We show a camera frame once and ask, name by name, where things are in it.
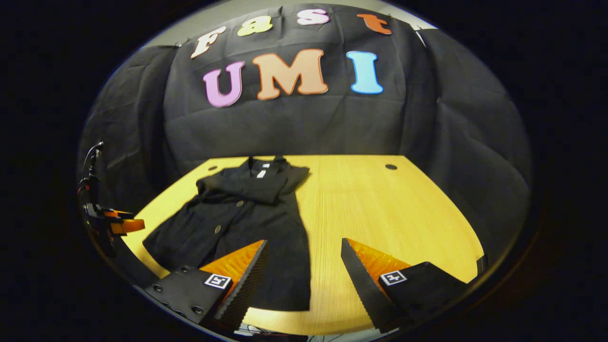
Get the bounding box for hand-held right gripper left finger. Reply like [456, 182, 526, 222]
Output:
[145, 240, 269, 332]

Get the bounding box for thin black cable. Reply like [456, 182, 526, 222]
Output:
[84, 141, 105, 179]

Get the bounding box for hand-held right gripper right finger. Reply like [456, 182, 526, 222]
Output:
[341, 237, 468, 333]

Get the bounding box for black backdrop cloth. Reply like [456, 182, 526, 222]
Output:
[78, 4, 532, 266]

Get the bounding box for black buttoned garment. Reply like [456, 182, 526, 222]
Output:
[142, 156, 312, 312]

